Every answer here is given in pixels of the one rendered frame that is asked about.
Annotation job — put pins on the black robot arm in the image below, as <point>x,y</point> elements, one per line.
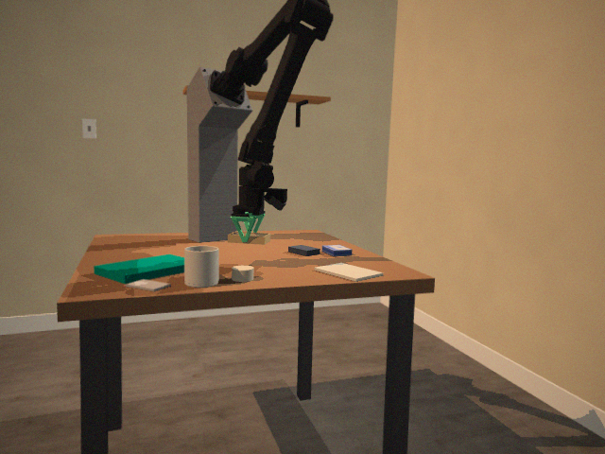
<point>243,64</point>

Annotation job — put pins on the wooden ball-in-hole puzzle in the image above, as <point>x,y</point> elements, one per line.
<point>255,238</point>

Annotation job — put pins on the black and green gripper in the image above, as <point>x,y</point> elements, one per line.
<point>249,217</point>

